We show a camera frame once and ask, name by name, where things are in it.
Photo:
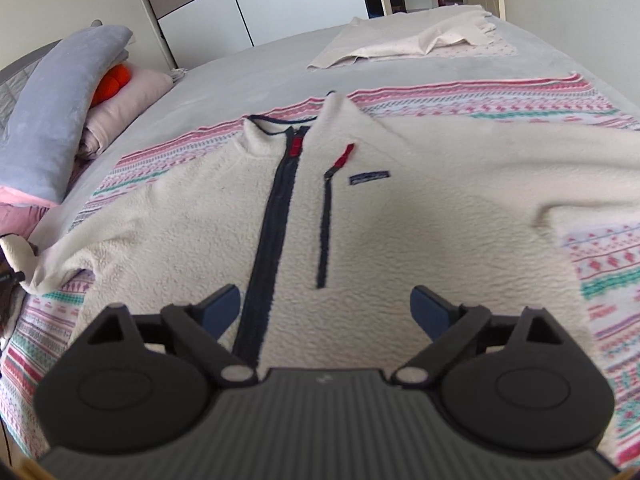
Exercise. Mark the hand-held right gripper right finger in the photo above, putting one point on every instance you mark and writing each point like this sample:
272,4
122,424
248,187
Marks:
430,312

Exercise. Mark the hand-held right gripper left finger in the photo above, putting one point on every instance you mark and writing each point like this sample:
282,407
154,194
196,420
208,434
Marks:
222,310

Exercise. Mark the cream fleece jacket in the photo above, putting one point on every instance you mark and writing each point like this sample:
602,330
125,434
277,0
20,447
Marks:
400,200

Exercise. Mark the pink patterned blanket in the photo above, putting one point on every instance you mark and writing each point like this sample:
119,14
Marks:
610,270

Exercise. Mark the pale pink pillow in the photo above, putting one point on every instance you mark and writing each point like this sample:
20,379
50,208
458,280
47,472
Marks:
130,105

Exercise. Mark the bed with grey sheet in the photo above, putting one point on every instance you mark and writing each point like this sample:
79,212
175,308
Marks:
250,80

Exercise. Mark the grey folded blanket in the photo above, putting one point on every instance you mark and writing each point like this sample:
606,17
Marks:
50,110

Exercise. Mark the pink dotted cloth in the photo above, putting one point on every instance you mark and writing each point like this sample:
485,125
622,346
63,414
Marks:
480,50

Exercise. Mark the beige blanket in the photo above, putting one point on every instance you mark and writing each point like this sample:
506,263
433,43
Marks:
380,40

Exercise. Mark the grey quilted headboard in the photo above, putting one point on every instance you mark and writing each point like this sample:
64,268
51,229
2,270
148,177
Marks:
12,90

